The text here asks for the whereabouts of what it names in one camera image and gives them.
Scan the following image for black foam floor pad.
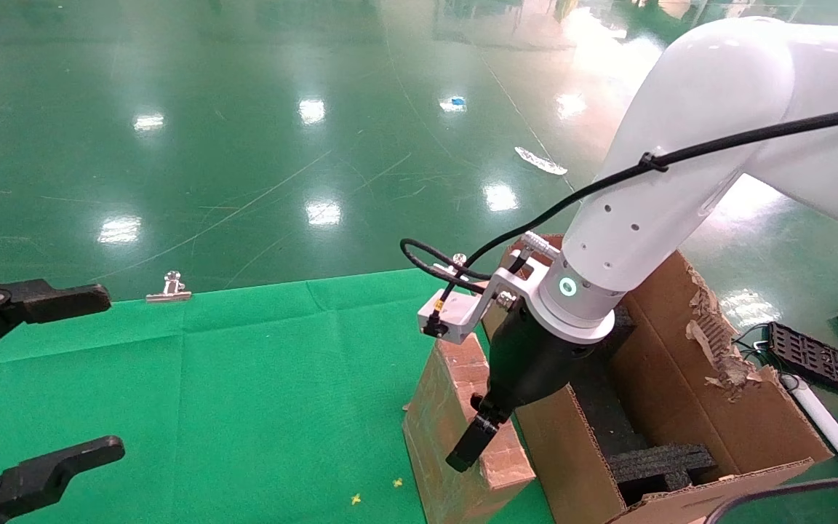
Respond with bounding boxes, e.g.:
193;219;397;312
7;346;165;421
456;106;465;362
570;360;647;456

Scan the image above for thin floor wires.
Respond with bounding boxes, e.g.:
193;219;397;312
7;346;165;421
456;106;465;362
732;322;781;373

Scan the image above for gray wrist camera with bracket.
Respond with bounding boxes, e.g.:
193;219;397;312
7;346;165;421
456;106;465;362
418;263;536;344

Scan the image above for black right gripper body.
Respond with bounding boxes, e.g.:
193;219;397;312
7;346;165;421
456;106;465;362
488;298;602;423

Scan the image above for white pipe frame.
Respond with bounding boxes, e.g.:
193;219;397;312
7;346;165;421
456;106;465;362
779;373;838;510

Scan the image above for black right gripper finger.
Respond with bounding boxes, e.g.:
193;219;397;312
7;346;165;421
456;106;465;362
446;393;514;472

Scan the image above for dark hanging cable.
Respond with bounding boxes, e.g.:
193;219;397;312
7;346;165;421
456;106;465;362
703;472;838;524

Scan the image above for black grid tray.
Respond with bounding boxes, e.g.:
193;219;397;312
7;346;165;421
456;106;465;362
766;322;838;403

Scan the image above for white plastic litter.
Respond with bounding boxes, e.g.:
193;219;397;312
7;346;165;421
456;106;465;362
514;146;568;176

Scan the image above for small brown cardboard box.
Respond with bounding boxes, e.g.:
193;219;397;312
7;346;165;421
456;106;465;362
402;333;536;524

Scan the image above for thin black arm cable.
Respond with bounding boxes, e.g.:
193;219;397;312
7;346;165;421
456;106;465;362
439;103;838;306

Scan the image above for black braided cable loop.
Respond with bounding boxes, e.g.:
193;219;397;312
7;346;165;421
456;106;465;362
400;239;496;293

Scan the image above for silver binder clip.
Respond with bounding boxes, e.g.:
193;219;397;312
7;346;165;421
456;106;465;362
434;253;468;283
145;271;193;303

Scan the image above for green table cloth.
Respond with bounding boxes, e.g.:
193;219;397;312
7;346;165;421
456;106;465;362
0;269;554;524

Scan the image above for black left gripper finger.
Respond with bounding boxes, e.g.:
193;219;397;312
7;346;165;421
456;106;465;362
0;275;112;372
0;435;126;524

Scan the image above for large open cardboard carton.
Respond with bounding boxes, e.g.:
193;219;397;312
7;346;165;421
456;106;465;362
483;233;834;524

